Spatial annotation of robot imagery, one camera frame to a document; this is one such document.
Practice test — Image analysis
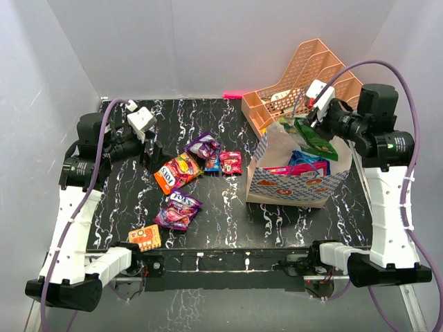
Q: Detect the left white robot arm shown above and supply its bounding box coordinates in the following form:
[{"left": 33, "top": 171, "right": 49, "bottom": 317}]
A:
[{"left": 25, "top": 107, "right": 156, "bottom": 312}]

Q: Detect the purple cable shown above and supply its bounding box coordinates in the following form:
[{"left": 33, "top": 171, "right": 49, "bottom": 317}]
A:
[
  {"left": 311, "top": 60, "right": 441, "bottom": 332},
  {"left": 39, "top": 98, "right": 139, "bottom": 332}
]

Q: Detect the green Fox's candy bag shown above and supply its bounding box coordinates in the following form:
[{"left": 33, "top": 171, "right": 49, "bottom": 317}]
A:
[{"left": 278, "top": 116, "right": 338, "bottom": 161}]

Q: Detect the blue checkered paper bag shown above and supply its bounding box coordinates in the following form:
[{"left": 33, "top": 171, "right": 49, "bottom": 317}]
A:
[{"left": 246, "top": 120, "right": 352, "bottom": 208}]

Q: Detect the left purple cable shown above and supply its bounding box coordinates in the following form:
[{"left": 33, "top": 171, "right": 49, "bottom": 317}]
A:
[{"left": 39, "top": 98, "right": 139, "bottom": 332}]

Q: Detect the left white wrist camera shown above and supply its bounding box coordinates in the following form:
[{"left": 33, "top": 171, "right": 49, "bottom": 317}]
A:
[{"left": 127, "top": 107, "right": 157, "bottom": 142}]

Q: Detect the purple Fox's berries candy bag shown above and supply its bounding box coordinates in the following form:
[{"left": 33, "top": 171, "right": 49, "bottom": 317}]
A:
[{"left": 153, "top": 188, "right": 202, "bottom": 231}]

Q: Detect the small orange snack pack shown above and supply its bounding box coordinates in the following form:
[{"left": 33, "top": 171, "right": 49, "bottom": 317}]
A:
[{"left": 128, "top": 224, "right": 161, "bottom": 252}]

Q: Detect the orange Fox's fruits candy bag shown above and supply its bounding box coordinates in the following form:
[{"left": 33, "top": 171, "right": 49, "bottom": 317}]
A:
[{"left": 154, "top": 152, "right": 203, "bottom": 195}]

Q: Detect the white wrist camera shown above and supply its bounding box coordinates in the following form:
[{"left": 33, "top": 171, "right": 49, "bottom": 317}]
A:
[
  {"left": 127, "top": 107, "right": 157, "bottom": 142},
  {"left": 305, "top": 80, "right": 336, "bottom": 122}
]

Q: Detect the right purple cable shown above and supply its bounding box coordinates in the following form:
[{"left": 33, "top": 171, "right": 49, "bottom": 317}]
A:
[{"left": 311, "top": 60, "right": 441, "bottom": 332}]

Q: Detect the magenta snack bag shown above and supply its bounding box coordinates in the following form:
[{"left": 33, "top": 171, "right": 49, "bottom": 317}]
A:
[{"left": 263, "top": 161, "right": 330, "bottom": 177}]

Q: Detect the peach plastic desk organizer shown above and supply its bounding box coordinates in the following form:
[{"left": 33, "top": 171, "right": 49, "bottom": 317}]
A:
[{"left": 242, "top": 39, "right": 345, "bottom": 138}]

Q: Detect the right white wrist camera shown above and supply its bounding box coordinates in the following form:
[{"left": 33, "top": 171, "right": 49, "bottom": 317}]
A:
[{"left": 305, "top": 80, "right": 336, "bottom": 122}]

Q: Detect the black front mounting rail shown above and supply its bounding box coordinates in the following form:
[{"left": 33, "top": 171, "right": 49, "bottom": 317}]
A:
[{"left": 107, "top": 247, "right": 347, "bottom": 293}]

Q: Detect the small red candy packet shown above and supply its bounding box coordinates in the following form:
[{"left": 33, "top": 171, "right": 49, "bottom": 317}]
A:
[{"left": 219, "top": 151, "right": 242, "bottom": 175}]

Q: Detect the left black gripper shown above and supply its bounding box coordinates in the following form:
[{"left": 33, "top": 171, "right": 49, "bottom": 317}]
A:
[{"left": 102, "top": 128, "right": 172, "bottom": 172}]

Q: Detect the pink marker pen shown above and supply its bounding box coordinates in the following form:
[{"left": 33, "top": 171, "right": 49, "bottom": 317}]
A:
[{"left": 223, "top": 92, "right": 242, "bottom": 100}]

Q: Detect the blue M&M's packet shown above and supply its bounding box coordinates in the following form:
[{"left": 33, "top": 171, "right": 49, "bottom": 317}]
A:
[{"left": 204, "top": 153, "right": 220, "bottom": 173}]

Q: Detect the blue snack bag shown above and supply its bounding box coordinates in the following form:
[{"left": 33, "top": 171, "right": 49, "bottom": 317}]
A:
[{"left": 288, "top": 150, "right": 326, "bottom": 166}]

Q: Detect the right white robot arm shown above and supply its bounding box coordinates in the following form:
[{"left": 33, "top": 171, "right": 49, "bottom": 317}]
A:
[{"left": 305, "top": 80, "right": 432, "bottom": 288}]

